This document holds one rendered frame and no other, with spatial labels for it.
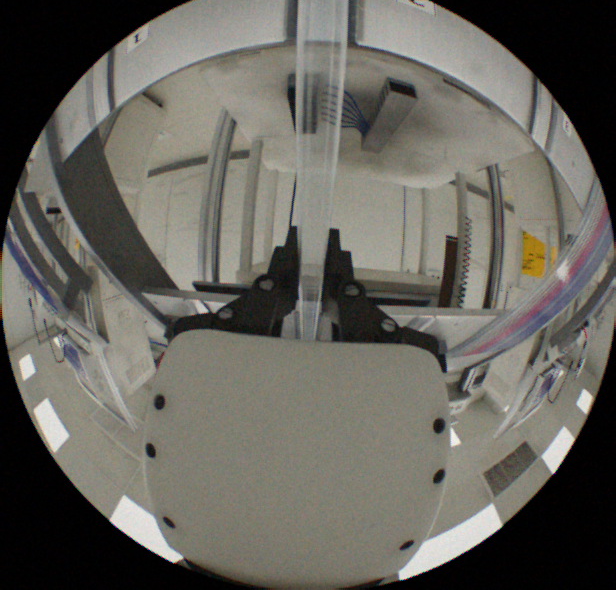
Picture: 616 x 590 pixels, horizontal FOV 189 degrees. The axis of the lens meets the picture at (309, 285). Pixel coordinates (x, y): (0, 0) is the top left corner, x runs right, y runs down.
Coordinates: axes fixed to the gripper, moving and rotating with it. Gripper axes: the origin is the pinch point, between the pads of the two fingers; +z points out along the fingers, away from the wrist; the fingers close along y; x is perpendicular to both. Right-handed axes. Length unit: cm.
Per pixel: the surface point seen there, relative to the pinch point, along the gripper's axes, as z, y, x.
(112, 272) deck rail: 0.2, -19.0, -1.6
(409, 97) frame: 26.5, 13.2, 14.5
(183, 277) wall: 121, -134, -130
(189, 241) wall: 142, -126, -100
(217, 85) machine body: 30.8, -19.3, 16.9
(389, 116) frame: 32.7, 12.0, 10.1
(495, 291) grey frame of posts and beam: 21, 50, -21
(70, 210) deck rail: -1.3, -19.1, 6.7
